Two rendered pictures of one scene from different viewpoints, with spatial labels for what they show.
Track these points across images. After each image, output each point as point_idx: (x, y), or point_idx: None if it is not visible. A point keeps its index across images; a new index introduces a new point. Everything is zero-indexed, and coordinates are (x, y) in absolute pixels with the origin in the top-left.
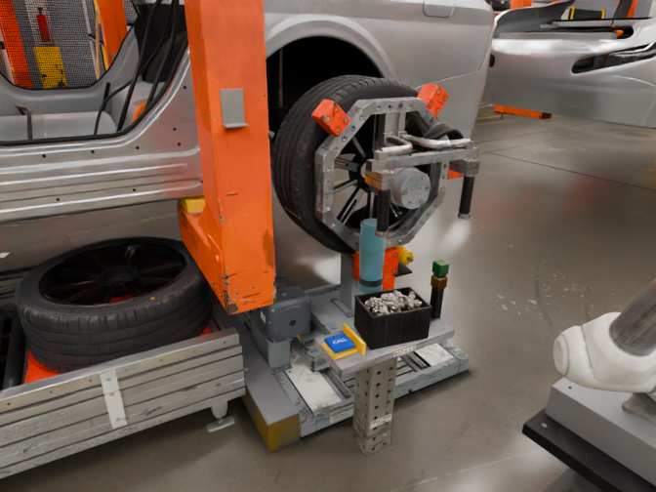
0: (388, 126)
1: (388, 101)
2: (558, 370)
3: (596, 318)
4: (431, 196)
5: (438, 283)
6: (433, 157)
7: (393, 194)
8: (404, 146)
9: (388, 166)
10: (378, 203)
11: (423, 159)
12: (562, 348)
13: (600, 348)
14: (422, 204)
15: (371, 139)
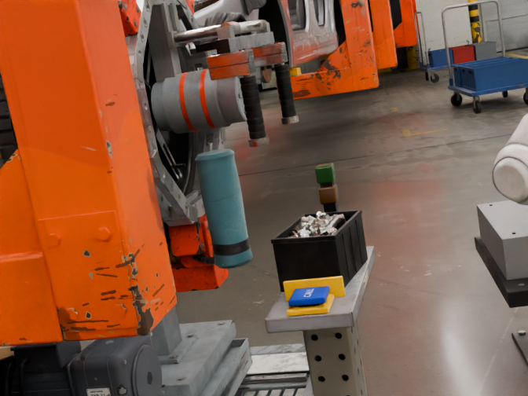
0: (169, 22)
1: None
2: (521, 195)
3: (519, 126)
4: (211, 132)
5: (335, 192)
6: (256, 38)
7: (223, 105)
8: (237, 22)
9: (237, 46)
10: (246, 99)
11: (251, 40)
12: (515, 166)
13: None
14: (204, 147)
15: None
